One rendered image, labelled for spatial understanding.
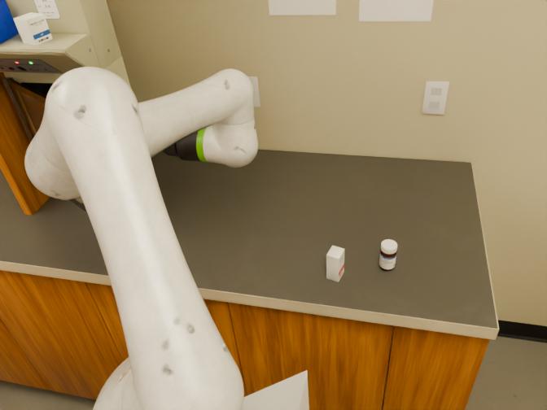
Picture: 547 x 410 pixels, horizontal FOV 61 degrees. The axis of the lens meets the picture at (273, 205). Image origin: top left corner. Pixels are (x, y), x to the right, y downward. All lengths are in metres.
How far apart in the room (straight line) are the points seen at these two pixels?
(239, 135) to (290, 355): 0.69
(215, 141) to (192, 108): 0.18
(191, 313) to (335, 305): 0.66
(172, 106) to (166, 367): 0.53
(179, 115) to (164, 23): 0.82
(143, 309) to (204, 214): 0.94
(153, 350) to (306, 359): 0.92
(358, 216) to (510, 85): 0.62
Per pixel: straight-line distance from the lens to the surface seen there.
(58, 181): 0.80
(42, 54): 1.30
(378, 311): 1.19
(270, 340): 1.42
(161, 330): 0.58
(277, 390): 0.86
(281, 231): 1.40
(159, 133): 0.90
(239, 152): 1.11
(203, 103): 0.99
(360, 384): 1.52
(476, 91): 1.65
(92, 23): 1.35
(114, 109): 0.66
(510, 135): 1.74
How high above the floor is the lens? 1.87
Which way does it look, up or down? 38 degrees down
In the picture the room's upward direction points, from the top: 5 degrees counter-clockwise
